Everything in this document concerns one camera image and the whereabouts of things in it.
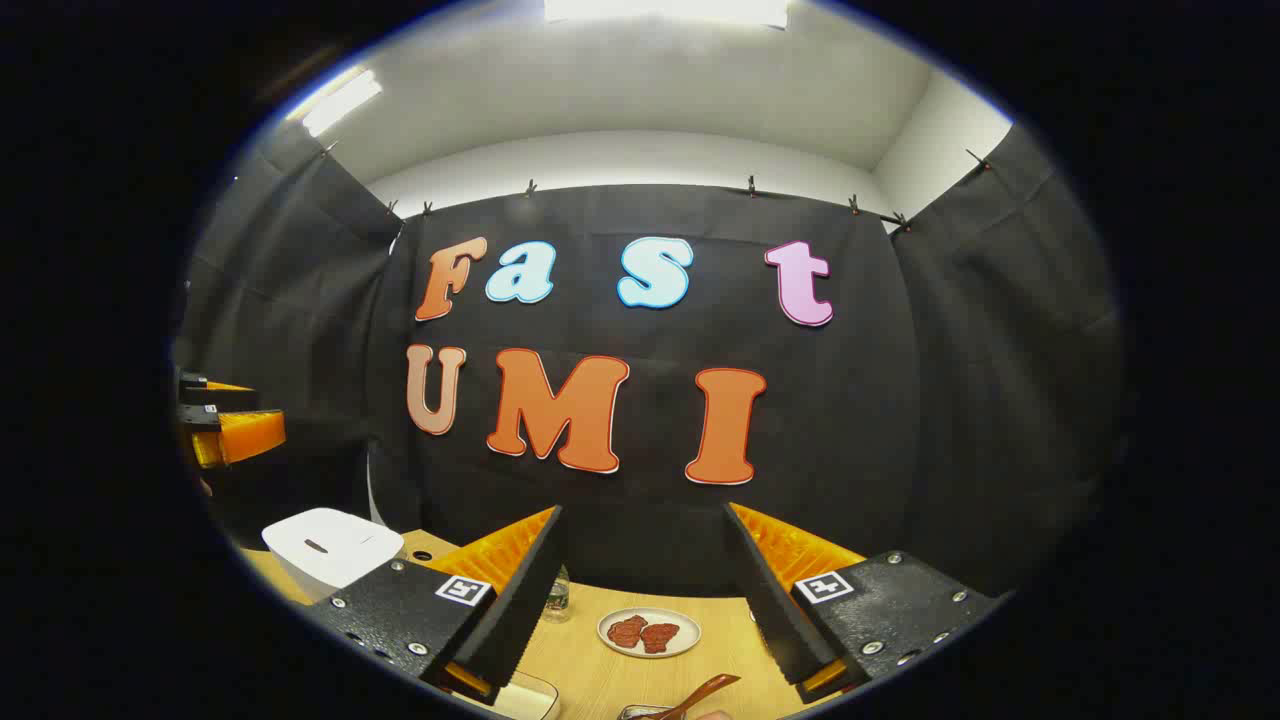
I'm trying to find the clear glass dish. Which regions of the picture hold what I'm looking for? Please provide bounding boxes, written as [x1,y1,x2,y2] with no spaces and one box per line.
[470,670,561,720]

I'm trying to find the white rice cooker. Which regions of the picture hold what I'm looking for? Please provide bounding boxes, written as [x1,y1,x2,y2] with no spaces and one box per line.
[262,508,406,604]

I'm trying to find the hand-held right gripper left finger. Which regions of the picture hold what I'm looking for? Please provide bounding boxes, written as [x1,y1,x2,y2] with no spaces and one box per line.
[305,505,566,706]

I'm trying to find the row of black cloth clips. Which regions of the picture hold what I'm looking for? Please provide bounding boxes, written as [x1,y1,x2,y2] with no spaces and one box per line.
[320,140,991,233]

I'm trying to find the brown wooden spoon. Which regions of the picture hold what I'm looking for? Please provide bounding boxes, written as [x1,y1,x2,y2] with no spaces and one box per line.
[650,673,741,720]

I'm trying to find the white oval plate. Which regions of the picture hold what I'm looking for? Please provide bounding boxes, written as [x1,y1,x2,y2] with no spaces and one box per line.
[597,607,702,659]

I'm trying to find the ceiling light panel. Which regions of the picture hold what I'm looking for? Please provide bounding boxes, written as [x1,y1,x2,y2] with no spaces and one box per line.
[300,68,384,138]

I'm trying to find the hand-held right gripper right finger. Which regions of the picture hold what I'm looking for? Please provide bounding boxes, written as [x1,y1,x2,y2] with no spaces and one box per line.
[724,502,1006,706]

